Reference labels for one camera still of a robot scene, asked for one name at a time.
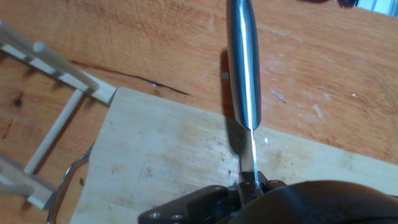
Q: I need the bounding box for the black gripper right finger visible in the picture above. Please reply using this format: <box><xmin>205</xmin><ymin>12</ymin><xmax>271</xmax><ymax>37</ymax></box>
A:
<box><xmin>256</xmin><ymin>171</ymin><xmax>287</xmax><ymax>200</ymax></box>

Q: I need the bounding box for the steel cleaver knife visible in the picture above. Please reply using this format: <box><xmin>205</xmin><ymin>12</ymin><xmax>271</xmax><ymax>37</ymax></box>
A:
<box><xmin>224</xmin><ymin>0</ymin><xmax>262</xmax><ymax>188</ymax></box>

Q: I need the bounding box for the wooden peg dish rack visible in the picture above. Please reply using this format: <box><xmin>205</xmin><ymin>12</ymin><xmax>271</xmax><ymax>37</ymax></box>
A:
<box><xmin>0</xmin><ymin>19</ymin><xmax>118</xmax><ymax>211</ymax></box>

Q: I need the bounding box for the wooden cutting board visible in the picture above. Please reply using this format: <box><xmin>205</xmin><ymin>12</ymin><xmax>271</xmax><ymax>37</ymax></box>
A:
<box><xmin>46</xmin><ymin>86</ymin><xmax>398</xmax><ymax>224</ymax></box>

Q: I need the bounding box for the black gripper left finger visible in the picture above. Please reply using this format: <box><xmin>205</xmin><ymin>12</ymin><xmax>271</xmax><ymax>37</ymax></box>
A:
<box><xmin>137</xmin><ymin>171</ymin><xmax>259</xmax><ymax>224</ymax></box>

